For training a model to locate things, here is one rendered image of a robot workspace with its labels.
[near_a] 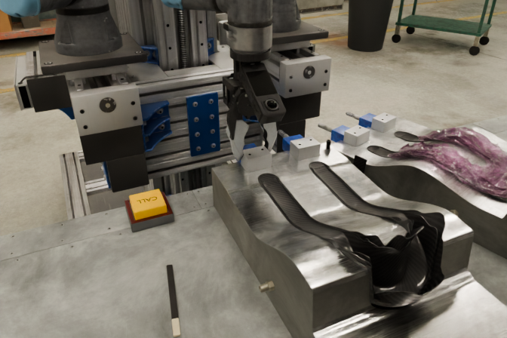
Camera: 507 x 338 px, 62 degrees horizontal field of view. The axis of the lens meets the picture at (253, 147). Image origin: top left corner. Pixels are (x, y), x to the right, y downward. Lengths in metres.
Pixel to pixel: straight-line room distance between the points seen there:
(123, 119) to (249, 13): 0.40
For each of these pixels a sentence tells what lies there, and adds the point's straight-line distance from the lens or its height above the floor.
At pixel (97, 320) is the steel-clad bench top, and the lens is 0.70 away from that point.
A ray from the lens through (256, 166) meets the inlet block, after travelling 0.80.
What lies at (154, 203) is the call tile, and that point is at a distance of 0.83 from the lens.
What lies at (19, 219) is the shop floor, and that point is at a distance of 2.40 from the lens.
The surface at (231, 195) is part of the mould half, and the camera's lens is 0.75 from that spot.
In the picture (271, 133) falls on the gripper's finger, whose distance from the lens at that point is 0.81.
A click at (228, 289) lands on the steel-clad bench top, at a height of 0.80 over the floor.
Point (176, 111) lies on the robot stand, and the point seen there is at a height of 0.87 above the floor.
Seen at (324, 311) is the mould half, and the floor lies 0.89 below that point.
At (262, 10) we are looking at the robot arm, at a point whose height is 1.18.
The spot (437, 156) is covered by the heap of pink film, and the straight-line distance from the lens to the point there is 0.89.
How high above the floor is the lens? 1.32
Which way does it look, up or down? 29 degrees down
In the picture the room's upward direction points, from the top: straight up
